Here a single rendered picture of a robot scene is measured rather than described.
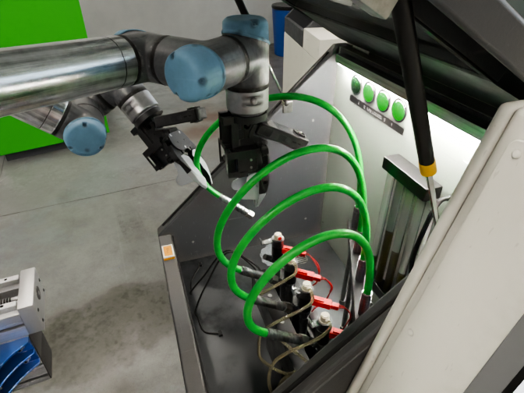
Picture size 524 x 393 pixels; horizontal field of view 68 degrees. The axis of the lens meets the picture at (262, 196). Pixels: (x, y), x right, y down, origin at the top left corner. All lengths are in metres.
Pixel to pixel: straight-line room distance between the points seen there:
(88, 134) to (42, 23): 3.07
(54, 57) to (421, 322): 0.56
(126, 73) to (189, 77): 0.10
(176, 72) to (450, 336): 0.48
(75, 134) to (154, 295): 1.64
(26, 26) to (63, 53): 3.28
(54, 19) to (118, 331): 2.60
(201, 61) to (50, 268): 2.31
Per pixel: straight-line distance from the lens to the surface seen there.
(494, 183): 0.47
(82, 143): 0.83
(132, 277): 2.50
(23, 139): 4.10
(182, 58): 0.56
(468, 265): 0.49
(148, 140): 0.94
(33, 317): 1.09
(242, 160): 0.72
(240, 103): 0.68
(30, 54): 0.56
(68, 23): 3.89
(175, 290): 1.03
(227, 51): 0.60
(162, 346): 2.13
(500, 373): 0.49
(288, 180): 1.21
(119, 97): 0.94
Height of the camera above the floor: 1.69
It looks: 34 degrees down
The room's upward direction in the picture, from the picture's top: straight up
